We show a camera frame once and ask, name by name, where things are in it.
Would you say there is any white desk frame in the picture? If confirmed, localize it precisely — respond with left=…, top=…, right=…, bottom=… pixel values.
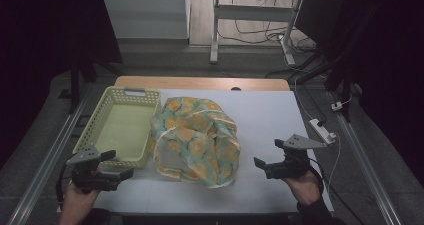
left=209, top=0, right=305, bottom=66

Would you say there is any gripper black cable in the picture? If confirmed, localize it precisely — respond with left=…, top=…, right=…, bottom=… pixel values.
left=308, top=166, right=326, bottom=197
left=55, top=164, right=77, bottom=210

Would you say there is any person's right hand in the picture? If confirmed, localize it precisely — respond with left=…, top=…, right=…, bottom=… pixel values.
left=283, top=170, right=324, bottom=207

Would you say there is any grey cabinet panel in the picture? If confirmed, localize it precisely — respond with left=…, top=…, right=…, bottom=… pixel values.
left=100, top=0, right=191, bottom=40

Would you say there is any aluminium rail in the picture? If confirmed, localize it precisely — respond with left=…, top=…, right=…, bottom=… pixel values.
left=6, top=93, right=90, bottom=225
left=328, top=91, right=404, bottom=225

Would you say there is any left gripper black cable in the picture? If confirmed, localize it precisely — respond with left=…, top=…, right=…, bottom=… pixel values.
left=55, top=164, right=77, bottom=210

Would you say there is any white power strip cable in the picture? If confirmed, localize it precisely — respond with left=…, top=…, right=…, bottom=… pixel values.
left=327, top=133, right=343, bottom=194

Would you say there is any orange print cloth bag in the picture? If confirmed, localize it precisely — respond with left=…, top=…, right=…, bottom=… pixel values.
left=148, top=96, right=242, bottom=189

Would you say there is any tangle of black floor cables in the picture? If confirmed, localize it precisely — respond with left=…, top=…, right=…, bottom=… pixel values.
left=218, top=0, right=317, bottom=54

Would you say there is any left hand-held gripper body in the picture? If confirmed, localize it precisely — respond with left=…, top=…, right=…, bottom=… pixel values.
left=65, top=144, right=123, bottom=193

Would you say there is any black stand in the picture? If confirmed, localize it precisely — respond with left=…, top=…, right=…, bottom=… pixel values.
left=293, top=49, right=363, bottom=123
left=58, top=54, right=124, bottom=115

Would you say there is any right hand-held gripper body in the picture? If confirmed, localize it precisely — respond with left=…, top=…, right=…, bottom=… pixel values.
left=265, top=133, right=328, bottom=181

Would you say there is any pale yellow plastic basket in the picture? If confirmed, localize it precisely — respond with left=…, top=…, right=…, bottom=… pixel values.
left=72, top=86, right=162, bottom=170

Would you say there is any white power strip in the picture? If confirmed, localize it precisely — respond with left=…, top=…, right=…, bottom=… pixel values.
left=308, top=118, right=338, bottom=146

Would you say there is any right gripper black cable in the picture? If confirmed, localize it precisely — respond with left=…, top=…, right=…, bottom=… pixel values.
left=308, top=166, right=326, bottom=197

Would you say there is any person's left hand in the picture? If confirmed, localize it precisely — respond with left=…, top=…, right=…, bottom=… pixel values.
left=58, top=183, right=102, bottom=225

